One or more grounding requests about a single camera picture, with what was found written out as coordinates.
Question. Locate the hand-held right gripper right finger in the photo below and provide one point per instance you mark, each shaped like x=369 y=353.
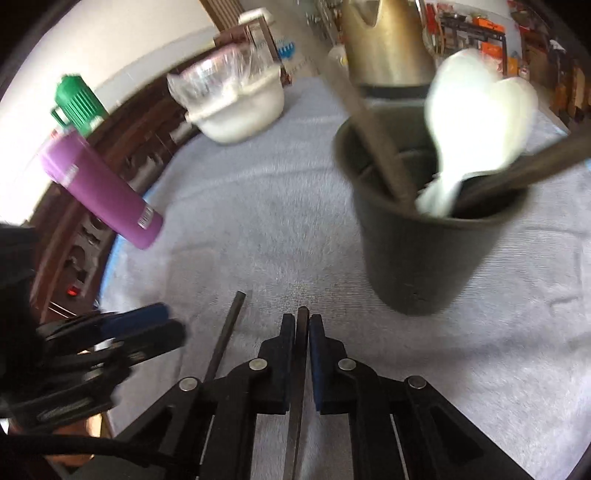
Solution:
x=316 y=364

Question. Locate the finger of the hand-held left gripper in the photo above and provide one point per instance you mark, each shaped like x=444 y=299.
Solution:
x=138 y=316
x=152 y=339

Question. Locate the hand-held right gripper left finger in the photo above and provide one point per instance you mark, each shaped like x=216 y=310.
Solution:
x=284 y=364

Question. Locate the dark wooden chopstick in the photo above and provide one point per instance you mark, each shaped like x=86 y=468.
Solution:
x=369 y=134
x=226 y=337
x=298 y=415
x=521 y=168

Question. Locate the black perforated utensil holder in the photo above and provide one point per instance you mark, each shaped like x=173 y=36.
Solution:
x=415 y=258

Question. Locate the dark carved wooden bench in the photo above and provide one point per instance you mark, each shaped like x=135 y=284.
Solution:
x=69 y=249

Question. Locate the purple insulated bottle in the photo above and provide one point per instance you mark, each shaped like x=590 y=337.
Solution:
x=106 y=194

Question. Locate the grey towel mat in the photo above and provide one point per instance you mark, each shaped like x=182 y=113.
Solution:
x=258 y=230

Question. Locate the green thermos jug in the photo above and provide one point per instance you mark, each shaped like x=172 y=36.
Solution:
x=78 y=104

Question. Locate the white bowl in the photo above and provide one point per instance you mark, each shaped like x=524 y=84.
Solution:
x=240 y=117

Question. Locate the clear plastic bag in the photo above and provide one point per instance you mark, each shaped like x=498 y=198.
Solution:
x=212 y=78

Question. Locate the white plastic spoon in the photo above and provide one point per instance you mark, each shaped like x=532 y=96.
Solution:
x=466 y=115
x=519 y=120

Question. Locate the dark wooden chair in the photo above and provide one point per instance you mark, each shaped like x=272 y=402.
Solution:
x=231 y=37

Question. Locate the white carton with blue print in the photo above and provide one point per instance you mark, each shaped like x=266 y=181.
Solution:
x=286 y=50

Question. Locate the brown wooden door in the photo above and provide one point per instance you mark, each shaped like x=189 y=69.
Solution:
x=224 y=14

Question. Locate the gold electric kettle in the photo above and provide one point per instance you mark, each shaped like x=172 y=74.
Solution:
x=383 y=50

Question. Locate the white bucket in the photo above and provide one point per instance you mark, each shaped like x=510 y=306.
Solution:
x=254 y=16

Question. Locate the dark wooden side table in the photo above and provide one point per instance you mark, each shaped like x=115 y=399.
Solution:
x=471 y=32

